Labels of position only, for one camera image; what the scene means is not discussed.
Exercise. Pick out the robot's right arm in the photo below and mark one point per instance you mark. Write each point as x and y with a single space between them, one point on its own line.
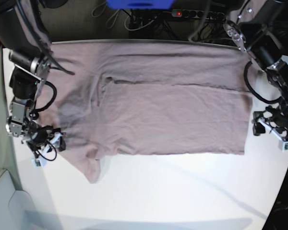
23 33

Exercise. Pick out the mauve pink t-shirt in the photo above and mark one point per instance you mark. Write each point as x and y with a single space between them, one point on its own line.
147 99

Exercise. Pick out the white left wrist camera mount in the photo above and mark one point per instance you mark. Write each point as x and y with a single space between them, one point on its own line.
258 117

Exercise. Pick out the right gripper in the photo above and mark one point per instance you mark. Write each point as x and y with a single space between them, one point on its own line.
41 136

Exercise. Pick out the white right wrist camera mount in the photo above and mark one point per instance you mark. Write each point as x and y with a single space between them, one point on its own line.
47 153

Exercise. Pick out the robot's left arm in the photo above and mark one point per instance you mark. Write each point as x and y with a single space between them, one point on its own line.
249 24

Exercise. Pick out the blue box overhead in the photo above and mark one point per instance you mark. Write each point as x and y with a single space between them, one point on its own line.
140 4

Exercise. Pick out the black power strip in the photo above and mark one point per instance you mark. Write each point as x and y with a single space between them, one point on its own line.
196 14

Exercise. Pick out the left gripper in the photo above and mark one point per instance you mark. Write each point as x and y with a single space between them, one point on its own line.
278 116

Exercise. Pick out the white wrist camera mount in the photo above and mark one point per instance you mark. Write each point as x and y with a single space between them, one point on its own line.
258 117
47 153

